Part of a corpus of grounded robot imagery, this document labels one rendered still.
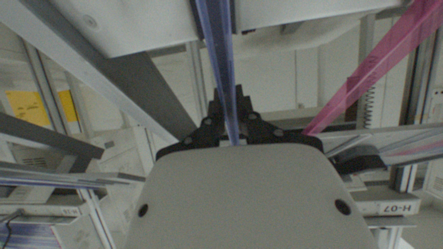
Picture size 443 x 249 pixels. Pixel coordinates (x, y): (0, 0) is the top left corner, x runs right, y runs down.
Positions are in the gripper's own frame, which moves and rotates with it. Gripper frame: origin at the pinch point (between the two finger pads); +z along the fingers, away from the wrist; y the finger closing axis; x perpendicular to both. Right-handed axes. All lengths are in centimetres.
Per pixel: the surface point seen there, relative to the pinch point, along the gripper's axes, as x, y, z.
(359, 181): -41, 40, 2
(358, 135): -11.6, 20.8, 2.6
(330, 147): -17.5, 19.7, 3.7
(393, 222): -55, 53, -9
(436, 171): -95, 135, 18
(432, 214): -267, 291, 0
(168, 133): -2.9, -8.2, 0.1
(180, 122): -4.4, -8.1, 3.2
